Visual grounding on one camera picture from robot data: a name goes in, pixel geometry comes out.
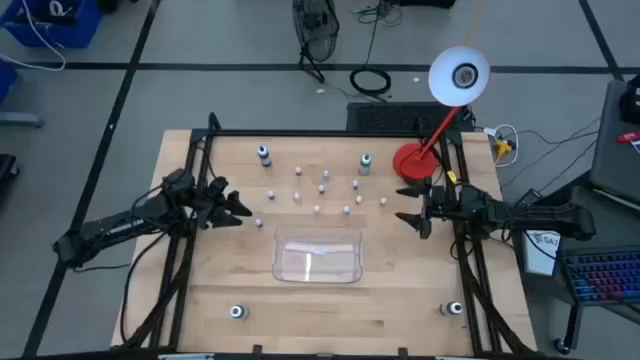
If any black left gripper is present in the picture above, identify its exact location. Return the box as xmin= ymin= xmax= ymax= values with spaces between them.
xmin=194 ymin=174 xmax=254 ymax=230

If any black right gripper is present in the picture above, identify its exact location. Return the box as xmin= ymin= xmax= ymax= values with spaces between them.
xmin=394 ymin=176 xmax=464 ymax=241

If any large dark food coloring bottle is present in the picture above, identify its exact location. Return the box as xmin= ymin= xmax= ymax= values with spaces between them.
xmin=438 ymin=300 xmax=465 ymax=318

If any red desk lamp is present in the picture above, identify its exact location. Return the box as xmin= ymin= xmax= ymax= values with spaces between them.
xmin=392 ymin=44 xmax=492 ymax=185

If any clear plastic container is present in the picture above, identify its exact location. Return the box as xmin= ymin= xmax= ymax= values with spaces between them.
xmin=271 ymin=224 xmax=364 ymax=285

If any black perforated panel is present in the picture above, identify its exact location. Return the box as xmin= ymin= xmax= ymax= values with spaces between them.
xmin=346 ymin=101 xmax=476 ymax=134

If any yellow plug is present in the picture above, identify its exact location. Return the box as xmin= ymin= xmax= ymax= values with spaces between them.
xmin=494 ymin=139 xmax=515 ymax=162

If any black power adapter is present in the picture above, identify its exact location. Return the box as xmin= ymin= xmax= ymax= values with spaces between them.
xmin=517 ymin=187 xmax=544 ymax=206

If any white printed box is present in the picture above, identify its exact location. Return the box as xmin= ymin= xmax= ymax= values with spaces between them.
xmin=522 ymin=229 xmax=564 ymax=277

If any black floor fan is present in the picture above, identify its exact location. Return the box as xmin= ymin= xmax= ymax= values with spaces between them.
xmin=292 ymin=0 xmax=341 ymax=85

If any black caster leg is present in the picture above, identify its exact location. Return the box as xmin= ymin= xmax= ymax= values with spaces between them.
xmin=552 ymin=299 xmax=586 ymax=356

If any computer keyboard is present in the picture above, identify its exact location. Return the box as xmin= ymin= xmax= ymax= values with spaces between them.
xmin=558 ymin=184 xmax=640 ymax=307

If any dark grey desk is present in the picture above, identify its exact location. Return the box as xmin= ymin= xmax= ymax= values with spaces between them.
xmin=589 ymin=79 xmax=640 ymax=204

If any black floor object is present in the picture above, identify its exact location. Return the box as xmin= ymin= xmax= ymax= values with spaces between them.
xmin=0 ymin=153 xmax=20 ymax=184

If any grey metal bar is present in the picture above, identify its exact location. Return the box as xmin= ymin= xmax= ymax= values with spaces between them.
xmin=0 ymin=112 xmax=45 ymax=128

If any blue plastic bin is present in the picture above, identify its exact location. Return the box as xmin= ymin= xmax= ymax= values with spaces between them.
xmin=0 ymin=62 xmax=19 ymax=104
xmin=0 ymin=0 xmax=104 ymax=50

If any black desk device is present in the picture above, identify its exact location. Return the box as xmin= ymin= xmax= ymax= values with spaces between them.
xmin=619 ymin=73 xmax=640 ymax=125

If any white plug cable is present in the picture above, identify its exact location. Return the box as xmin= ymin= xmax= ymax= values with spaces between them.
xmin=482 ymin=123 xmax=520 ymax=168

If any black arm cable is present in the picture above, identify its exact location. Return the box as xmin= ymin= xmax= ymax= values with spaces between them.
xmin=118 ymin=229 xmax=171 ymax=346

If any coiled black cable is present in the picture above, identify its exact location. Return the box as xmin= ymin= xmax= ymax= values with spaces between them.
xmin=348 ymin=67 xmax=393 ymax=97

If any black cable tangle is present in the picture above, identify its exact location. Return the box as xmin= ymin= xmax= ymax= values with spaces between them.
xmin=355 ymin=0 xmax=404 ymax=27

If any white floor cable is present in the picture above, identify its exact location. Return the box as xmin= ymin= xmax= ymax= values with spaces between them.
xmin=0 ymin=0 xmax=67 ymax=72

